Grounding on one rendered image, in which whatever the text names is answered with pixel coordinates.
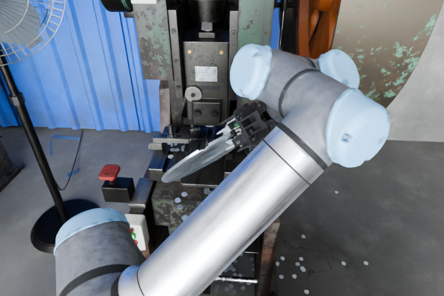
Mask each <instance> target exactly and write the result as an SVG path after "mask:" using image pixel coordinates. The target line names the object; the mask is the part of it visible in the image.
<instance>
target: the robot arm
mask: <svg viewBox="0 0 444 296"><path fill-rule="evenodd" d="M230 82H231V86H232V88H233V90H234V92H235V93H236V94H237V95H239V96H241V97H245V98H249V99H250V100H255V99H256V100H261V101H260V103H258V104H257V103H256V102H253V103H251V104H250V105H248V103H246V104H244V105H243V106H241V107H239V108H237V109H235V111H234V112H233V115H232V116H230V117H229V118H227V119H226V120H225V121H223V122H221V124H223V123H225V122H226V121H228V120H229V121H228V122H227V125H226V126H225V128H224V129H222V130H221V131H219V132H217V135H218V134H220V133H223V135H225V134H227V133H231V135H232V138H230V139H228V140H226V141H225V142H226V143H228V144H230V146H228V148H226V150H229V149H230V148H232V147H234V146H235V147H238V146H240V147H242V148H241V149H239V150H238V151H237V152H239V151H242V150H243V149H246V148H247V147H250V146H251V145H257V146H256V147H255V148H254V149H253V150H252V151H251V152H250V153H249V155H248V156H247V157H246V158H245V159H244V160H243V161H242V162H241V163H240V164H239V165H238V166H237V167H236V168H235V169H234V170H233V171H232V172H231V173H230V174H229V175H228V176H227V177H226V178H225V179H224V180H223V181H222V183H220V185H218V187H216V189H214V191H212V193H210V195H209V196H208V197H207V198H206V199H205V200H204V201H203V202H202V203H201V204H200V205H199V206H198V207H197V208H196V209H195V210H194V211H193V212H192V213H191V214H190V215H189V216H188V217H187V218H186V219H185V220H184V221H183V222H182V223H181V224H180V225H179V226H178V227H177V228H176V229H175V230H174V231H173V232H172V234H171V235H170V236H169V237H168V238H167V239H166V240H165V241H164V242H163V243H162V244H161V245H160V246H159V247H158V248H157V249H156V250H155V251H154V252H153V253H152V254H151V255H150V256H149V257H148V258H147V259H145V257H144V255H143V254H142V252H141V251H140V249H139V248H138V246H137V245H136V243H135V241H134V239H133V237H132V235H131V231H130V223H129V222H128V220H127V219H126V216H125V215H124V214H123V213H122V212H121V211H118V210H116V209H112V208H106V209H102V208H96V209H90V210H87V211H84V212H82V213H79V214H77V215H76V216H74V217H72V218H71V219H69V220H68V221H67V222H66V223H64V224H63V226H62V227H61V228H60V230H59V232H58V233H57V236H56V239H55V248H54V256H55V272H56V296H199V295H200V294H201V293H202V292H203V291H204V290H205V289H206V288H207V287H208V286H209V285H210V284H211V283H212V282H213V281H214V280H215V279H216V278H217V277H218V276H219V275H220V274H221V273H222V272H223V271H224V270H225V269H226V268H227V267H228V266H229V265H230V264H231V263H232V262H233V261H234V260H235V259H236V258H237V257H238V256H239V255H240V254H241V253H242V252H243V251H244V250H245V249H246V248H247V247H248V246H249V245H250V244H251V243H252V242H253V241H254V240H255V239H256V238H257V237H258V236H259V235H260V234H261V233H262V232H263V231H264V230H265V229H266V228H267V227H268V226H269V225H270V224H272V223H273V222H274V221H275V220H276V219H277V218H278V217H279V216H280V215H281V214H282V213H283V212H284V211H285V210H286V209H287V208H288V207H289V206H290V205H291V204H292V203H293V202H294V201H295V200H296V199H297V198H298V197H299V196H300V195H301V194H302V193H303V192H304V191H305V190H306V189H307V188H308V187H309V186H310V185H311V184H312V183H313V182H314V181H315V180H316V179H317V178H318V177H319V176H320V175H321V174H322V173H323V172H324V170H325V169H326V168H327V167H329V166H330V165H331V164H332V163H333V162H335V163H339V164H340V165H342V166H344V167H357V166H359V165H361V164H362V163H363V162H364V161H368V160H370V159H371V158H372V157H374V156H375V155H376V154H377V152H378V151H379V150H380V149H381V147H382V146H383V144H384V143H385V141H386V139H387V137H388V134H389V131H390V117H389V113H388V111H387V110H386V109H385V108H384V107H383V106H381V105H380V104H378V103H376V102H375V101H373V100H371V99H370V98H368V97H367V96H365V95H364V94H363V93H362V92H361V91H360V90H358V89H357V88H358V86H359V73H358V71H357V67H356V66H355V63H354V62H353V61H352V59H351V58H350V57H349V56H348V55H347V54H346V53H344V52H343V51H341V50H330V51H328V52H326V53H325V54H321V55H320V56H319V58H317V59H311V58H309V57H303V56H299V55H295V54H291V53H288V52H284V51H281V50H277V49H273V48H271V47H270V46H260V45H256V44H247V45H245V46H243V47H242V48H241V49H240V50H239V51H238V52H237V54H236V56H235V57H234V59H233V63H232V66H231V70H230ZM274 127H275V128H274ZM273 128H274V129H273Z"/></svg>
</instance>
